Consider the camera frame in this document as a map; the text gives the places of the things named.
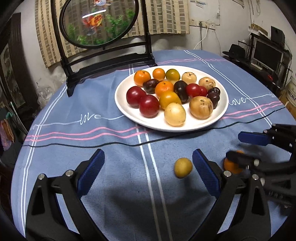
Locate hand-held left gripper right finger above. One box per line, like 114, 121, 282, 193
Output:
188, 149, 271, 241

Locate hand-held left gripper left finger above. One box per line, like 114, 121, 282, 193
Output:
25, 149, 105, 241

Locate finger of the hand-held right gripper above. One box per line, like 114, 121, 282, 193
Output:
238, 124, 296, 152
227, 151, 296, 179

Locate small yellow fruit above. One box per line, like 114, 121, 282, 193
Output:
174, 158, 193, 178

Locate large tan round fruit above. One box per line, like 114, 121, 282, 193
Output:
189, 96, 213, 120

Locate pale purple-streaked fruit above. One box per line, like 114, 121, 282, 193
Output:
164, 103, 186, 127

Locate white oval plate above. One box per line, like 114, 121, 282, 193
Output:
115, 65, 229, 132

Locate yellow-orange round fruit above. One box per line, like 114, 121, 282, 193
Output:
159, 91, 182, 110

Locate dark speckled oblong fruit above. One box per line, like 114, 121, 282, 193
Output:
173, 80, 188, 104

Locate pale yellow round fruit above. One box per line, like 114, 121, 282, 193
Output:
181, 72, 197, 84

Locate dark red plum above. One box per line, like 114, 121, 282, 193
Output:
126, 86, 147, 107
139, 95, 160, 118

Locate green-yellow round fruit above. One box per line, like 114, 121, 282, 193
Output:
165, 69, 181, 81

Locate dark maroon oblong fruit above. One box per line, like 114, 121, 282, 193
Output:
142, 79, 160, 94

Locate white plastic bucket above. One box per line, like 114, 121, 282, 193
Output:
284, 77, 296, 107

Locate black metal rack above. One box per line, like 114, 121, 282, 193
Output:
223, 32, 293, 93

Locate blue striped tablecloth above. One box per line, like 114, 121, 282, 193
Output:
10, 49, 296, 241

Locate computer monitor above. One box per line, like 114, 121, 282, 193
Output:
251, 38, 284, 71

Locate black hat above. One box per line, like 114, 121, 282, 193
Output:
222, 44, 246, 61

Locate clear plastic bags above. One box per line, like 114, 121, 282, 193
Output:
37, 76, 65, 105

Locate pink bag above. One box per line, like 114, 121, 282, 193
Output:
0, 119, 14, 149

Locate black speaker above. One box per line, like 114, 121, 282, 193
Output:
270, 26, 285, 45

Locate flat cardboard box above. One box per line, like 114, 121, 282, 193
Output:
248, 23, 269, 35

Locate dark wooden framed picture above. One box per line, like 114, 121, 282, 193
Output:
0, 13, 38, 114

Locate beige checked curtain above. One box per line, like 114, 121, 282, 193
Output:
35, 0, 190, 69

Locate round goldfish embroidery screen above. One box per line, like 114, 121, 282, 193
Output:
50, 0, 158, 97

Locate white power cable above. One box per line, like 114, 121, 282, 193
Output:
194, 28, 208, 50

